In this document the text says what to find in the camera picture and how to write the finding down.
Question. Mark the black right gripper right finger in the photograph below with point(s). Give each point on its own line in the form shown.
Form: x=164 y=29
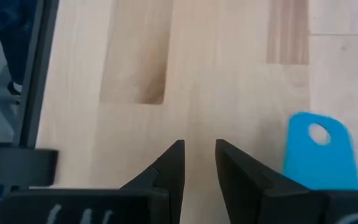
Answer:
x=247 y=193

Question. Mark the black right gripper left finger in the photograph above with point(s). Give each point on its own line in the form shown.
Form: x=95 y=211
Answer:
x=160 y=193

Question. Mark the light blue measuring cup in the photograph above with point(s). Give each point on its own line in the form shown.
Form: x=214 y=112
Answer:
x=322 y=168

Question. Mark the person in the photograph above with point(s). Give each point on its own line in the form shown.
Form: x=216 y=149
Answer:
x=11 y=37

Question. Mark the black edge bracket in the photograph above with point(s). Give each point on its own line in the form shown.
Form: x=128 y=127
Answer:
x=17 y=168

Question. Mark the black metal table frame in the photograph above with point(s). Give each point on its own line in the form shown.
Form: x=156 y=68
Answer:
x=39 y=77

